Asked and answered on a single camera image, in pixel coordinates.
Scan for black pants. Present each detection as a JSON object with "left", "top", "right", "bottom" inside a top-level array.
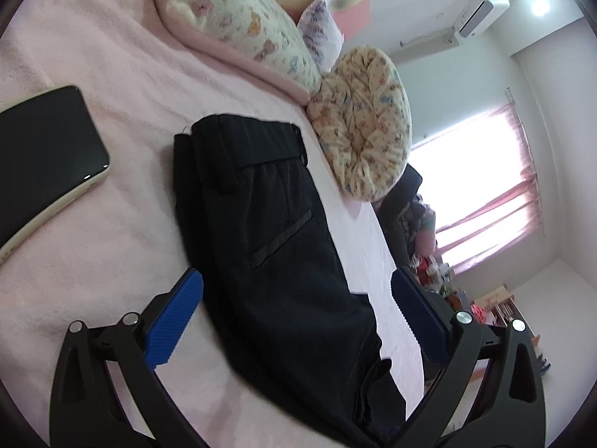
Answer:
[{"left": 173, "top": 114, "right": 406, "bottom": 447}]

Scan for pink white bookshelf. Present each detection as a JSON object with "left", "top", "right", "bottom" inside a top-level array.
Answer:
[{"left": 472, "top": 285, "right": 551, "bottom": 375}]

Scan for pink curtain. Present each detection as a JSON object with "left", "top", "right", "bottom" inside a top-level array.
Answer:
[{"left": 432, "top": 103, "right": 543, "bottom": 274}]

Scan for dark clothes pile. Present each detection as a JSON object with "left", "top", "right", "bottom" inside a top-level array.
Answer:
[{"left": 373, "top": 165, "right": 437, "bottom": 267}]

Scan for rolled floral quilt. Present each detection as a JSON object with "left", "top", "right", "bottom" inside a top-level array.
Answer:
[{"left": 307, "top": 46, "right": 412, "bottom": 202}]

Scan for pink fleece bed blanket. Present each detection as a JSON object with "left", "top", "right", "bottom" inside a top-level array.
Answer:
[{"left": 1, "top": 0, "right": 424, "bottom": 437}]

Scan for white air conditioner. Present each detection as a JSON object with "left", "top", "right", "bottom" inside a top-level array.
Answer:
[{"left": 397, "top": 0, "right": 511, "bottom": 50}]

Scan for purple floral small pillow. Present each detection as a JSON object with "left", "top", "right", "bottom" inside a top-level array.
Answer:
[{"left": 297, "top": 0, "right": 344, "bottom": 73}]

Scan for long bear print pillow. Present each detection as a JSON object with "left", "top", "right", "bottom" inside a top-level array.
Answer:
[{"left": 155, "top": 0, "right": 321, "bottom": 106}]

